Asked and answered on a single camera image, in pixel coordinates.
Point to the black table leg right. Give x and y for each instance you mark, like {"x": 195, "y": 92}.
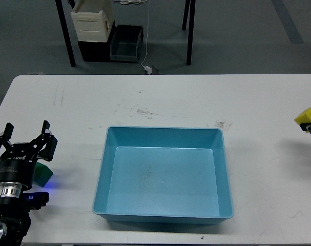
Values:
{"x": 188, "y": 22}

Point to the dark grey open bin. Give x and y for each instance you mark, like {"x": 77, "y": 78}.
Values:
{"x": 125, "y": 44}

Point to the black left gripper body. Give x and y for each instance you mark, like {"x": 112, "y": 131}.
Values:
{"x": 17, "y": 166}

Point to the green cube block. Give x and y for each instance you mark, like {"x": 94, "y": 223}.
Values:
{"x": 42, "y": 174}

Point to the black table leg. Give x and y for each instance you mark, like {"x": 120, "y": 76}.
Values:
{"x": 65, "y": 32}
{"x": 188, "y": 22}

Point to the black storage box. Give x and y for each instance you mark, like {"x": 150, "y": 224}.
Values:
{"x": 97, "y": 51}

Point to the light blue plastic tray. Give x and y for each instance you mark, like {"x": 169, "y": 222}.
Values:
{"x": 164, "y": 175}

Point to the yellow cube block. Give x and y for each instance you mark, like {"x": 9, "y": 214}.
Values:
{"x": 304, "y": 119}

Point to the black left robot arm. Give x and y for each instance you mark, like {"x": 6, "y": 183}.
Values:
{"x": 15, "y": 206}

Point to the black table leg left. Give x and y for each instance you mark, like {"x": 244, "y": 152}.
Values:
{"x": 65, "y": 32}

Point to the white power adapter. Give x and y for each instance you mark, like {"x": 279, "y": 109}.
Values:
{"x": 147, "y": 70}

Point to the cream plastic crate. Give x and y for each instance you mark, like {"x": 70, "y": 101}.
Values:
{"x": 93, "y": 20}

